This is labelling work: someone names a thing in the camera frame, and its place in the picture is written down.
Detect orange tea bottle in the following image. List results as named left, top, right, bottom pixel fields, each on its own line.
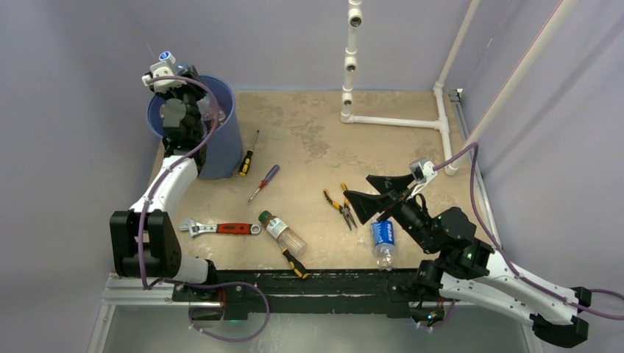
left=208, top=97, right=227, bottom=126

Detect black yellow screwdriver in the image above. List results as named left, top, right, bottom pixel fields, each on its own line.
left=282, top=249, right=309, bottom=279
left=238, top=130, right=260, bottom=177

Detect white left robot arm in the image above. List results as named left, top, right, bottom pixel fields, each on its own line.
left=110, top=61, right=220, bottom=301

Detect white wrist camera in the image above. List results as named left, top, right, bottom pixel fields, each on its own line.
left=408, top=157, right=438, bottom=196
left=141, top=61, right=182, bottom=93

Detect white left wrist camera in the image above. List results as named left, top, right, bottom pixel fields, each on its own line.
left=141, top=61, right=182, bottom=93

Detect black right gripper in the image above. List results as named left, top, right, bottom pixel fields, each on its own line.
left=342, top=171, right=437, bottom=254

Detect yellow handled pliers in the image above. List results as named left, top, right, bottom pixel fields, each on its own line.
left=323, top=188, right=357, bottom=230

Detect blue red screwdriver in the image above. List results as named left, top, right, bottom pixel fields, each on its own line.
left=248, top=164, right=280, bottom=202

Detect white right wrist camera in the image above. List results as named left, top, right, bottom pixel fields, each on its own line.
left=408, top=157, right=438, bottom=196

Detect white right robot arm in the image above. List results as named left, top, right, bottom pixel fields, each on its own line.
left=344, top=171, right=592, bottom=348

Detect Starbucks bottle green cap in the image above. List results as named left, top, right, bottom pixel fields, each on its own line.
left=258, top=210, right=307, bottom=257

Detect red handled adjustable wrench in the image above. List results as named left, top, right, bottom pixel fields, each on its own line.
left=178, top=218, right=261, bottom=238

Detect blue plastic bin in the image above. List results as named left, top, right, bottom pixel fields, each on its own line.
left=146, top=75, right=243, bottom=179

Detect clear bottle white cap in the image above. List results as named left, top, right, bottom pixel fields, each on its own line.
left=158, top=51, right=190, bottom=72

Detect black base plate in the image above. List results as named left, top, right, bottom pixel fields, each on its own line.
left=172, top=268, right=439, bottom=320

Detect overhead white camera mount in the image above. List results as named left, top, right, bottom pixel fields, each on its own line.
left=340, top=0, right=363, bottom=124

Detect small clear bottle blue cap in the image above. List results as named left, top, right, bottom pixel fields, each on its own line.
left=370, top=220, right=397, bottom=271

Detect aluminium frame rail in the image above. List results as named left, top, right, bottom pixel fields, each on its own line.
left=87, top=274, right=228, bottom=352

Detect white pipe frame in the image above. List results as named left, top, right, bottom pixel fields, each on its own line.
left=348, top=0, right=579, bottom=176

